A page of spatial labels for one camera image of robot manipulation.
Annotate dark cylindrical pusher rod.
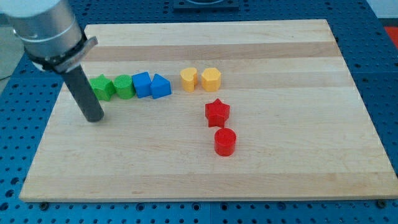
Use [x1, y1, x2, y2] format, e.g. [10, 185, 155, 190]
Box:
[61, 65, 104, 123]

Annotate red cylinder block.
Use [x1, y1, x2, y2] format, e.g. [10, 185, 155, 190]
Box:
[214, 128, 237, 157]

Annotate wooden board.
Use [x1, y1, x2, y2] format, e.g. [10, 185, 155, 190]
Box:
[19, 19, 397, 202]

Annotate green star block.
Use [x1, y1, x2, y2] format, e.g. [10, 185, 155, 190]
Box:
[90, 74, 116, 101]

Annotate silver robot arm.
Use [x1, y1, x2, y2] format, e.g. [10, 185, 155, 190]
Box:
[1, 0, 98, 73]

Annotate red star block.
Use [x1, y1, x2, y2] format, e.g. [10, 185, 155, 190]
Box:
[205, 98, 230, 128]

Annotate blue cube block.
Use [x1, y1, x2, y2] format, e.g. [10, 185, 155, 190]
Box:
[132, 72, 152, 98]

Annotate green cylinder block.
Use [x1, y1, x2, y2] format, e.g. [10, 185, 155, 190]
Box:
[113, 75, 136, 100]

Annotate blue triangle block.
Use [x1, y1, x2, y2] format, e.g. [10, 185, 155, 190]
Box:
[150, 73, 172, 99]

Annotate yellow hexagon block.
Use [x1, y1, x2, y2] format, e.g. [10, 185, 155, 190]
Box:
[201, 68, 221, 92]

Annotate yellow heart block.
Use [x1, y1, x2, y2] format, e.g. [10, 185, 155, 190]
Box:
[180, 67, 198, 92]

